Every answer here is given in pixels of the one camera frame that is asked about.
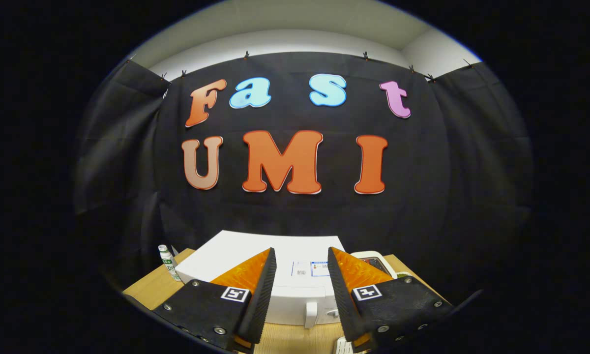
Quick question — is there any small white green-label bottle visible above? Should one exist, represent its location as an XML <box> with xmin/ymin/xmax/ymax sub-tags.
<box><xmin>158</xmin><ymin>244</ymin><xmax>182</xmax><ymax>283</ymax></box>

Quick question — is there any cream white toaster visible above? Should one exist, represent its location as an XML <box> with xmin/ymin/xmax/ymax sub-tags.
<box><xmin>350</xmin><ymin>251</ymin><xmax>399</xmax><ymax>279</ymax></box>

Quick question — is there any row of black cloth clips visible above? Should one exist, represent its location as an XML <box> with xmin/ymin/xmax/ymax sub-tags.
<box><xmin>125</xmin><ymin>50</ymin><xmax>472</xmax><ymax>83</ymax></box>

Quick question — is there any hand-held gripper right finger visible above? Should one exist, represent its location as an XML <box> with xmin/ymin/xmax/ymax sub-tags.
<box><xmin>327</xmin><ymin>247</ymin><xmax>455</xmax><ymax>352</ymax></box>

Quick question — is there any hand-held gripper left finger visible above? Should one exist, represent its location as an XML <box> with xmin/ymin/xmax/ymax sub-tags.
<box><xmin>152</xmin><ymin>247</ymin><xmax>277</xmax><ymax>352</ymax></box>

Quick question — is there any white microwave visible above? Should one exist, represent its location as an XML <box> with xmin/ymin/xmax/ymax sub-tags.
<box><xmin>176</xmin><ymin>230</ymin><xmax>347</xmax><ymax>328</ymax></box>

